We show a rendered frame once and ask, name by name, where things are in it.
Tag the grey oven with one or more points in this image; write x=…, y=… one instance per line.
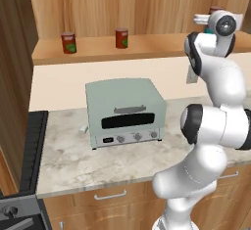
x=23, y=212

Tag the red can with green label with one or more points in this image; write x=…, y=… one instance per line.
x=121, y=38
x=207, y=29
x=68, y=43

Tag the wooden drawer front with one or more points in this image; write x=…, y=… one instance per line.
x=233, y=178
x=108, y=198

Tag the grey toaster oven knob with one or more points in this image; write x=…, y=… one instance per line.
x=121, y=139
x=154, y=134
x=138, y=137

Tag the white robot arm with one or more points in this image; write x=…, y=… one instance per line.
x=209, y=132

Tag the pale green toaster oven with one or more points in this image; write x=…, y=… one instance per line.
x=124, y=100

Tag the grey wall socket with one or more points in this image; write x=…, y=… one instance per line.
x=191, y=76

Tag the open wooden wall cabinet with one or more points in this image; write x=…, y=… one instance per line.
x=130, y=12

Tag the wooden cabinet door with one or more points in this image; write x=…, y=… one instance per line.
x=14, y=77

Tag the small white plug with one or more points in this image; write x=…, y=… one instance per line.
x=83, y=129

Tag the black hob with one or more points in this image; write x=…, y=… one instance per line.
x=34, y=149

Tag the dark oven knob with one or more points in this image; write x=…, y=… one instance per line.
x=9, y=211

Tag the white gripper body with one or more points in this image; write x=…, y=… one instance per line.
x=201, y=19

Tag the wooden base cupboard door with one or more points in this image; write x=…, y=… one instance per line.
x=108, y=219

